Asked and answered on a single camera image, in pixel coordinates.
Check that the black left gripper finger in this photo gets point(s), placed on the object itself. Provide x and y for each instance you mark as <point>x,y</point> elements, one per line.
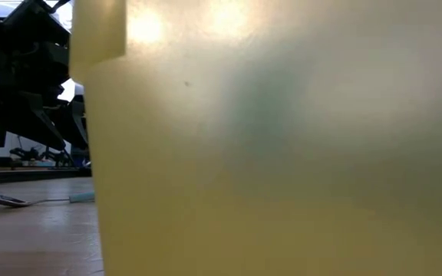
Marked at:
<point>77,122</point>
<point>29,119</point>

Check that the black aluminium table frame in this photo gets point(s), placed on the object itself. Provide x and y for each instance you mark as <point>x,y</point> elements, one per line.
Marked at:
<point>33,175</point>

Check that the yellow translucent plastic bin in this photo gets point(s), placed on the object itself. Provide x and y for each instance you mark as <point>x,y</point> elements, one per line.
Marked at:
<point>282,153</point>

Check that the black background robot arms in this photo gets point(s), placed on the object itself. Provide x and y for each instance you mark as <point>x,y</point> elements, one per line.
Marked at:
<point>33,154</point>

